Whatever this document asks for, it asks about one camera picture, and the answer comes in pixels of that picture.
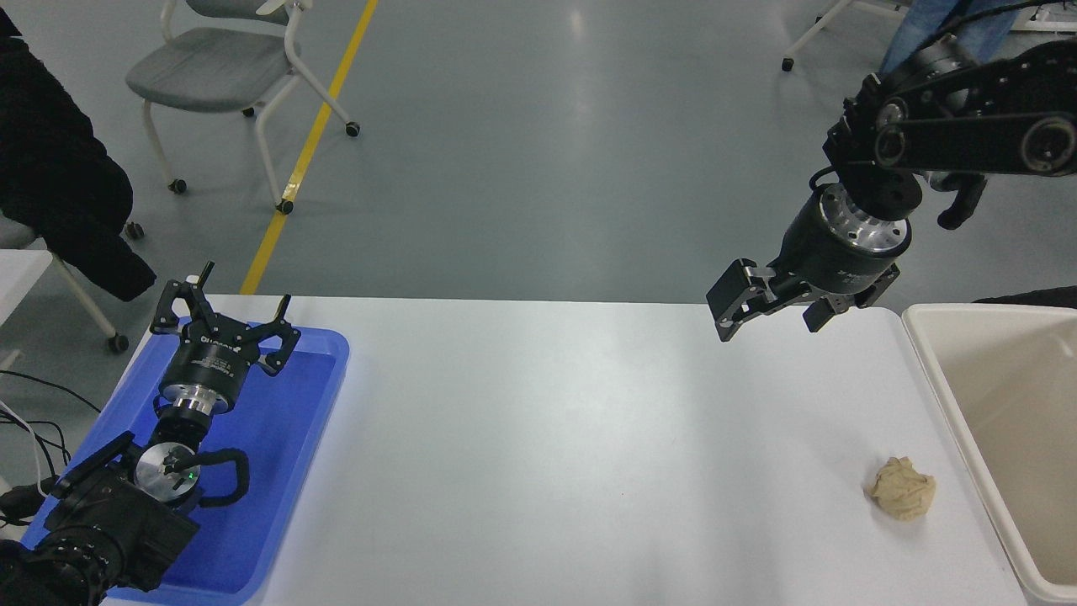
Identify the white frame leg with caster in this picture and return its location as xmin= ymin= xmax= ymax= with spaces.
xmin=781 ymin=0 xmax=914 ymax=72

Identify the seated person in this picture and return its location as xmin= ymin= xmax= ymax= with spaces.
xmin=0 ymin=10 xmax=158 ymax=302

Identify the standing person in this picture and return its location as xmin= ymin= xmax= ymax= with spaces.
xmin=879 ymin=0 xmax=1023 ymax=77

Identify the crumpled tan paper ball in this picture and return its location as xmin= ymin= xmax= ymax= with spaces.
xmin=864 ymin=455 xmax=936 ymax=521

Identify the white stand base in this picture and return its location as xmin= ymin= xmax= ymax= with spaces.
xmin=1005 ymin=0 xmax=1077 ymax=35

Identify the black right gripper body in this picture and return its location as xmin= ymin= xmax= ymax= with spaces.
xmin=778 ymin=189 xmax=911 ymax=308

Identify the large pale bin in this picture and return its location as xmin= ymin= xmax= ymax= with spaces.
xmin=902 ymin=303 xmax=1077 ymax=606

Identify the white-legged chair with casters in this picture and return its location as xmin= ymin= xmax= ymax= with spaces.
xmin=0 ymin=215 xmax=146 ymax=354

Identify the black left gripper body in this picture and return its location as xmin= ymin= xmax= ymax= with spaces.
xmin=162 ymin=323 xmax=263 ymax=400

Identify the white cable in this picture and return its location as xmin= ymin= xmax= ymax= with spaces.
xmin=0 ymin=401 xmax=45 ymax=499

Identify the grey chair with casters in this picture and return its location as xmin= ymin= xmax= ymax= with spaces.
xmin=125 ymin=0 xmax=361 ymax=214

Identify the blue plastic tray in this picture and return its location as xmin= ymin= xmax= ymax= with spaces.
xmin=19 ymin=317 xmax=350 ymax=605

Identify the black cable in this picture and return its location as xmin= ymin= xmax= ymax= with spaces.
xmin=0 ymin=370 xmax=102 ymax=472

